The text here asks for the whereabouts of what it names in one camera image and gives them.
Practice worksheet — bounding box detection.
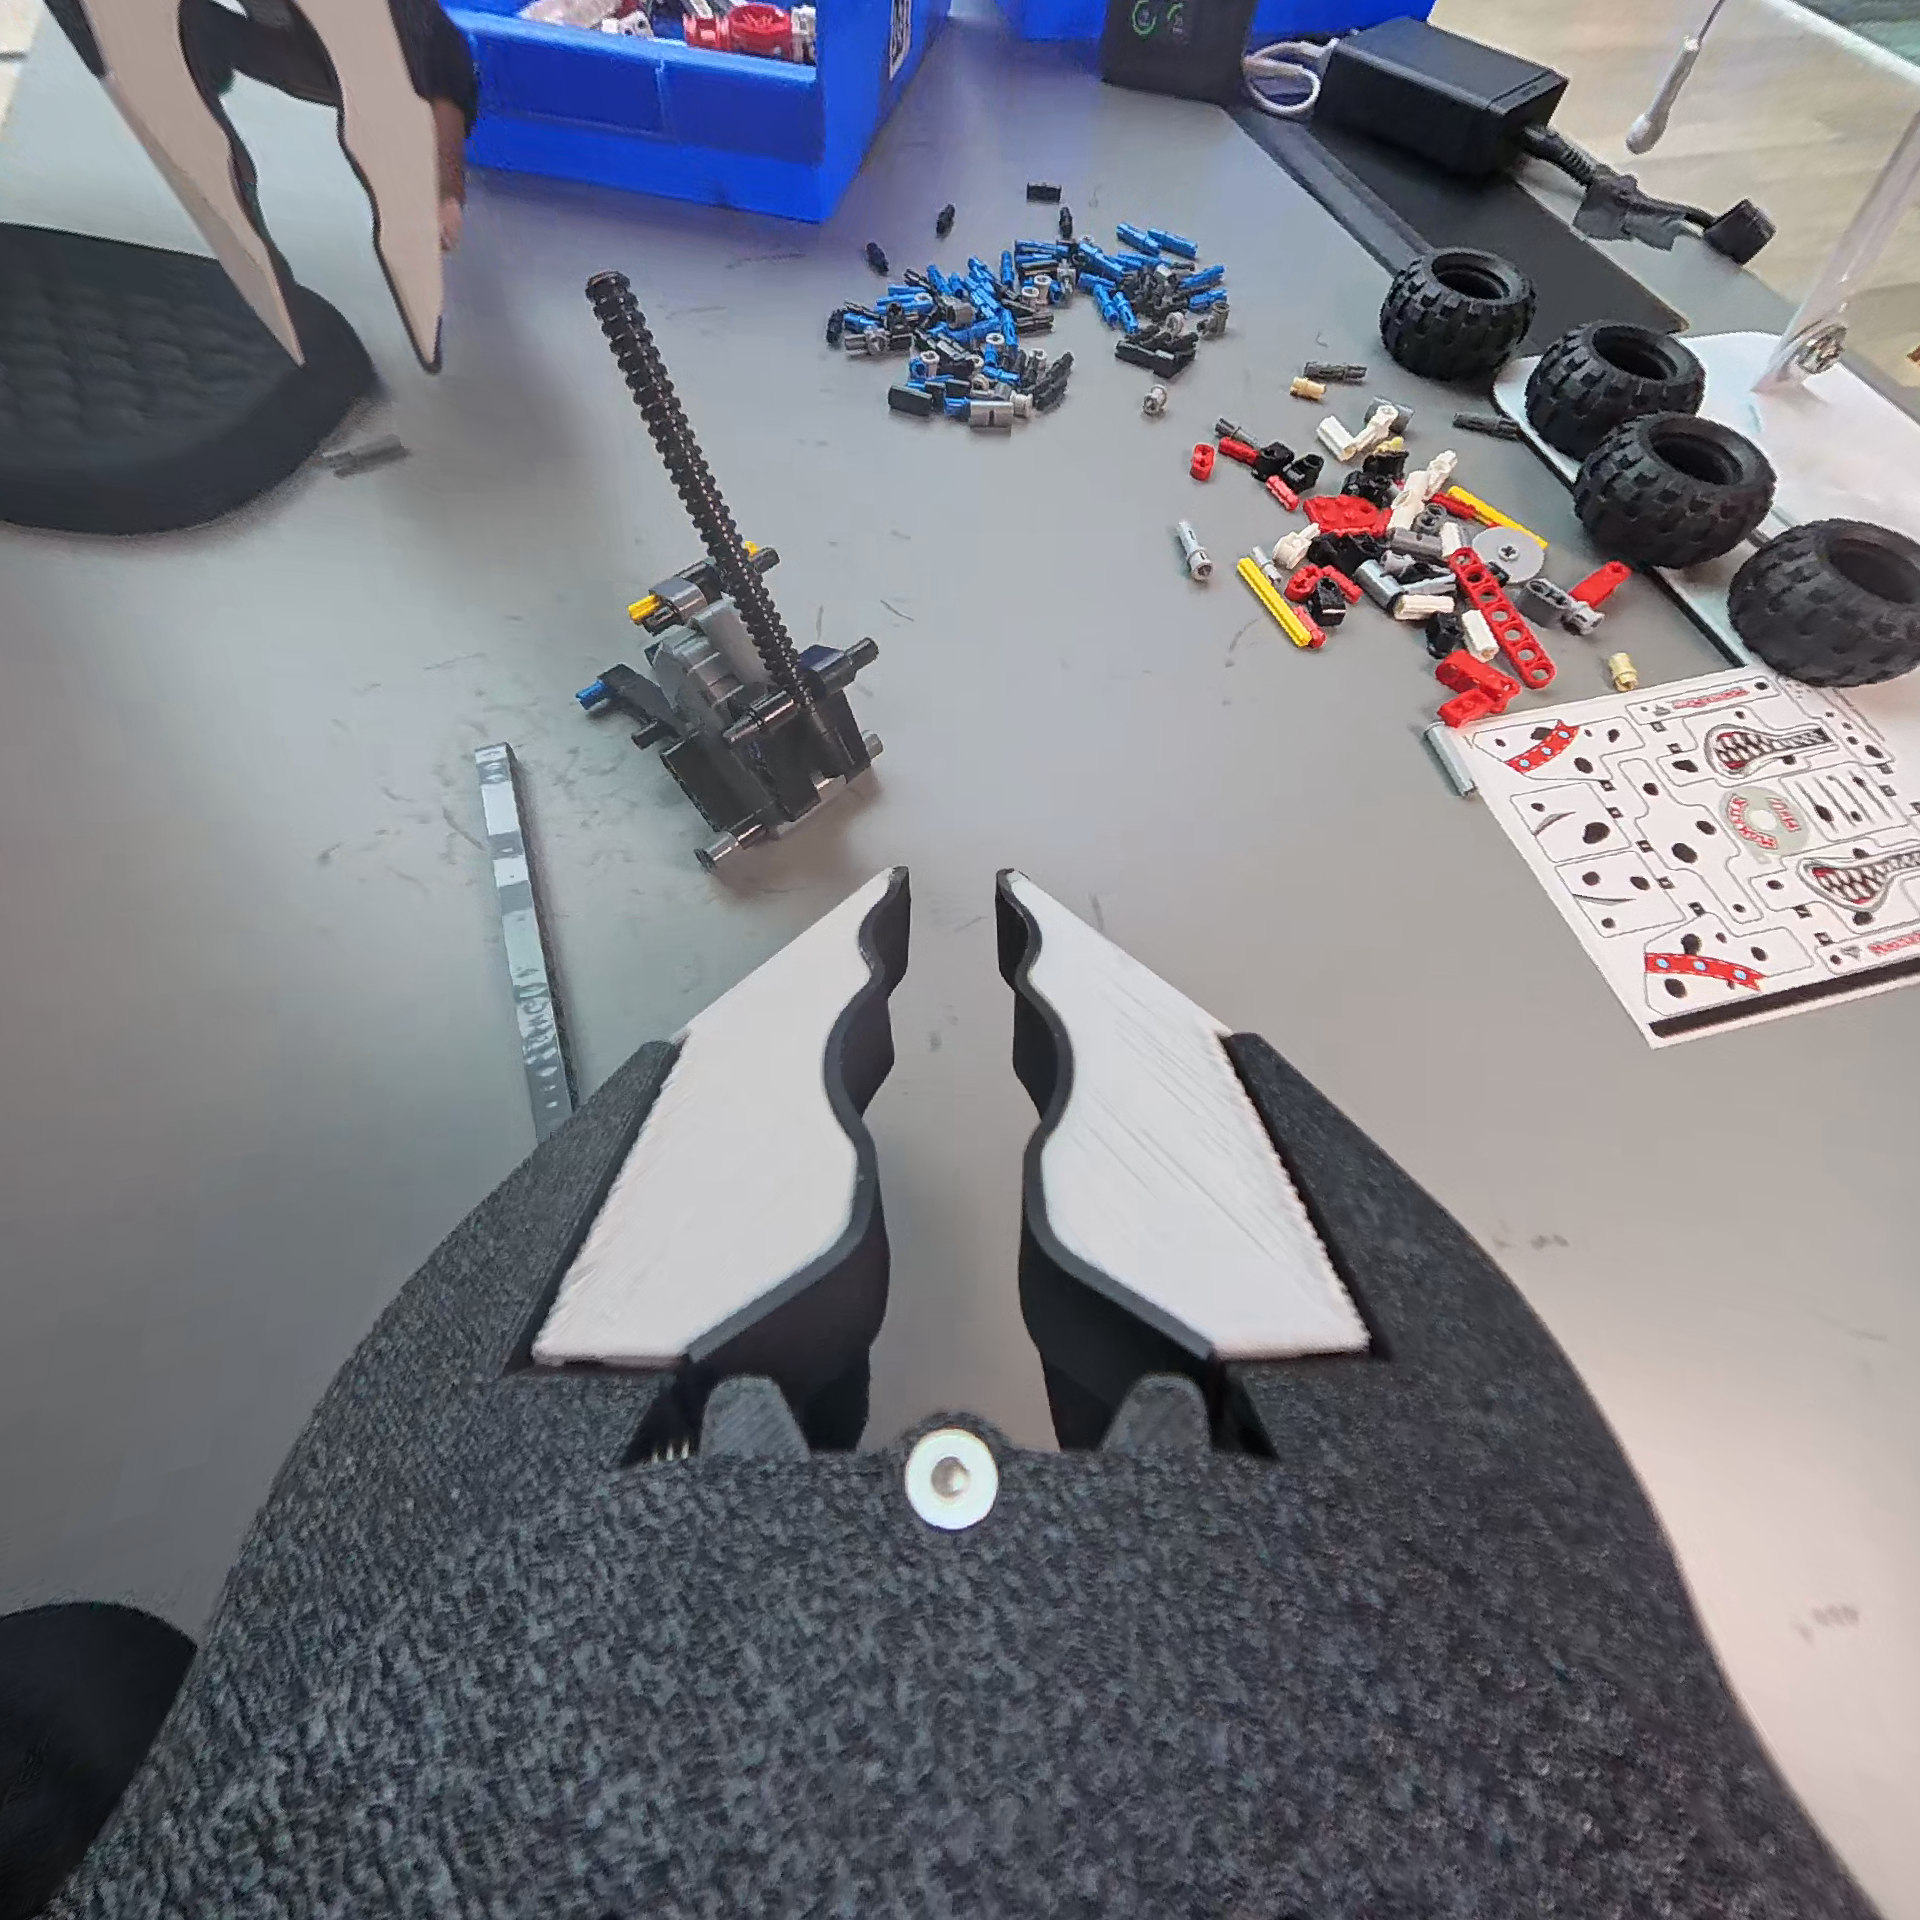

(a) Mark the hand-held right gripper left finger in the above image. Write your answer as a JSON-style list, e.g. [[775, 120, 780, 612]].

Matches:
[[532, 867, 914, 1451]]

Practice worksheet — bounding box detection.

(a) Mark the heap of spare toy parts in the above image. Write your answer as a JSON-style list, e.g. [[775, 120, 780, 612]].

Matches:
[[514, 0, 822, 72]]

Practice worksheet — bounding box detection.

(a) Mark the dark rounded pad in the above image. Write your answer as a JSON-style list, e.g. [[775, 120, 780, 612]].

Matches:
[[0, 1601, 201, 1920]]

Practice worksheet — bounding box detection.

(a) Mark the white book stand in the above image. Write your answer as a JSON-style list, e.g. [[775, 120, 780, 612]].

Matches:
[[1492, 0, 1920, 670]]

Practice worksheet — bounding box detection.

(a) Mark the pile of red white pieces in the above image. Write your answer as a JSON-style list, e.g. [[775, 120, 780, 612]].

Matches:
[[1183, 393, 1637, 732]]

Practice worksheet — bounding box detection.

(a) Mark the black tape patch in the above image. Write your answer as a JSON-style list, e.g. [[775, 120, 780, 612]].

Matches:
[[1572, 168, 1701, 252]]

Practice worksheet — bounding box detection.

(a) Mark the black toy tyre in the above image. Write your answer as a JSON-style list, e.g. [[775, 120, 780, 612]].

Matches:
[[1728, 517, 1920, 688], [1381, 246, 1535, 380], [1575, 411, 1777, 569], [1525, 323, 1706, 460]]

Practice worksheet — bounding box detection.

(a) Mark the black padded armrest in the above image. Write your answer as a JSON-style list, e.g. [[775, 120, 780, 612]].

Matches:
[[0, 221, 380, 537]]

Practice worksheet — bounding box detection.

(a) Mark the long grey toy beam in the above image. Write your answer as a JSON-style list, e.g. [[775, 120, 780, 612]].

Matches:
[[473, 741, 581, 1145]]

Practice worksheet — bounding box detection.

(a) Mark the blue plastic bin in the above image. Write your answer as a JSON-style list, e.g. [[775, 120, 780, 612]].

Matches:
[[994, 0, 1438, 49], [448, 0, 956, 226]]

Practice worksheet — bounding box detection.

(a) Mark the black battery pack green display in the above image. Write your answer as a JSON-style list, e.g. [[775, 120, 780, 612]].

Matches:
[[1098, 0, 1258, 105]]

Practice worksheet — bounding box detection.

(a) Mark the grey black toy brick assembly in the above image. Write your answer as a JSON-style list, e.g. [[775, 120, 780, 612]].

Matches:
[[574, 269, 886, 875]]

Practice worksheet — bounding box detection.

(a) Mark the yellow toy axle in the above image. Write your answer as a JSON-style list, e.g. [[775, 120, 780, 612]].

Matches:
[[1233, 555, 1325, 651]]

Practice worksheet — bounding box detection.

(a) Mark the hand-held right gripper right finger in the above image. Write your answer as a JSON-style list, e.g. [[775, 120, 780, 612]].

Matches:
[[994, 872, 1369, 1451]]

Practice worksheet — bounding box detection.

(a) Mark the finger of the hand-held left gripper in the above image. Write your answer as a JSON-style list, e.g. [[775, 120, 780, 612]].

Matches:
[[40, 0, 305, 369], [286, 0, 453, 374]]

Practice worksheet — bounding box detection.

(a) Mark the sticker sheet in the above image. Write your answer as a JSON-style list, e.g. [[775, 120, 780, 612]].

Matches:
[[1455, 668, 1920, 1050]]

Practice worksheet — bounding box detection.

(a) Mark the pile of blue black pins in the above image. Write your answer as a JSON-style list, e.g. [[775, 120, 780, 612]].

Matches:
[[825, 221, 1233, 437]]

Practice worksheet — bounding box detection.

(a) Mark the black power cable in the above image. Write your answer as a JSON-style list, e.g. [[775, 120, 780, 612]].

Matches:
[[1517, 123, 1777, 267]]

